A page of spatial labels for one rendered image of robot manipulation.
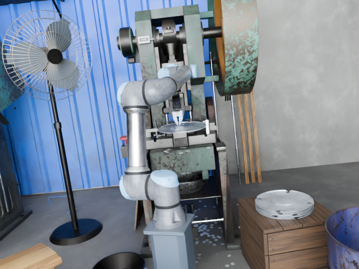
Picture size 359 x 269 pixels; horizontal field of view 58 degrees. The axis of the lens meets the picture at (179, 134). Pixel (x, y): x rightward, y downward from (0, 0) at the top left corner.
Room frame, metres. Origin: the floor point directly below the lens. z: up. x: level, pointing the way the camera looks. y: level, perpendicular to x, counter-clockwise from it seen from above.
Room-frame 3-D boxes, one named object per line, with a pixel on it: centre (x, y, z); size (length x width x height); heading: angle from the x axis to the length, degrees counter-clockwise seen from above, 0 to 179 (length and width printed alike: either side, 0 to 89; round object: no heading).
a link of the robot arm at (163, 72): (1.86, 0.02, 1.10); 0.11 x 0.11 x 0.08; 69
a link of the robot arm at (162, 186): (1.37, 0.09, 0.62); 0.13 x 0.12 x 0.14; 69
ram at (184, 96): (2.13, -0.01, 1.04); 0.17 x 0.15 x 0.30; 178
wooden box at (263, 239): (1.60, -0.50, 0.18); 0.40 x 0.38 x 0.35; 6
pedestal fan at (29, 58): (2.67, 0.88, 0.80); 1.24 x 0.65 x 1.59; 178
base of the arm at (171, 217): (1.37, 0.09, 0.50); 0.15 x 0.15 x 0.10
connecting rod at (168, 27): (2.17, -0.01, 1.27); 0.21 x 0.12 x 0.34; 178
